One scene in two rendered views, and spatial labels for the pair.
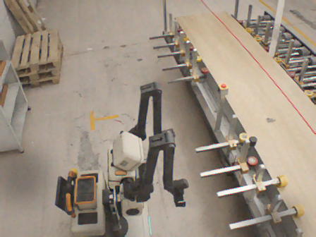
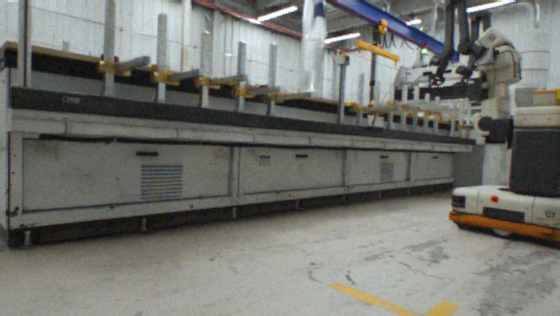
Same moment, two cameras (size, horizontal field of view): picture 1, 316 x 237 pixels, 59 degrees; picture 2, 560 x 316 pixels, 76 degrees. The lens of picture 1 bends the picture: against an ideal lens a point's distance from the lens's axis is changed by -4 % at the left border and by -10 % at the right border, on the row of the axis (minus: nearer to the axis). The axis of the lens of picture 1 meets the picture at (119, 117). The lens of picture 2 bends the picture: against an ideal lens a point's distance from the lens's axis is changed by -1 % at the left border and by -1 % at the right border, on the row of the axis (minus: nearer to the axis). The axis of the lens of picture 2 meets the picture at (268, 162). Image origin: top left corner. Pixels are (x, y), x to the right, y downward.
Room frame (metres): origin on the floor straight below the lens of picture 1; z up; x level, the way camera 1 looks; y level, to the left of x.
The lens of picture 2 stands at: (4.10, 0.82, 0.53)
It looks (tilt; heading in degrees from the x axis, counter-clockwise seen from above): 3 degrees down; 227
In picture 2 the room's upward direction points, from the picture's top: 3 degrees clockwise
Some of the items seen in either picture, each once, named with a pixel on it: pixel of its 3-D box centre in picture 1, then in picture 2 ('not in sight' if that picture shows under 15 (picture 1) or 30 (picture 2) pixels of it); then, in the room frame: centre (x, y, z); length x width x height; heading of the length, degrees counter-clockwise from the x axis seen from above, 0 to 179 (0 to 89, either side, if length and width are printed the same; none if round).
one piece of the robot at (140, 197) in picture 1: (139, 178); (482, 87); (1.21, -0.07, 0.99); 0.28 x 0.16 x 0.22; 176
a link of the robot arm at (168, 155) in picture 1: (168, 164); (474, 41); (0.99, -0.23, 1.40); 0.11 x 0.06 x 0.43; 176
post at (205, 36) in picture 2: (181, 49); (204, 77); (3.03, -0.88, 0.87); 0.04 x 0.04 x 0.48; 0
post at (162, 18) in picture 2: (175, 37); (161, 62); (3.28, -0.87, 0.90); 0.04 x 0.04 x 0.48; 0
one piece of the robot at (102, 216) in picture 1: (96, 211); (542, 145); (1.24, 0.31, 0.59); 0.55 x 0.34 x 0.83; 176
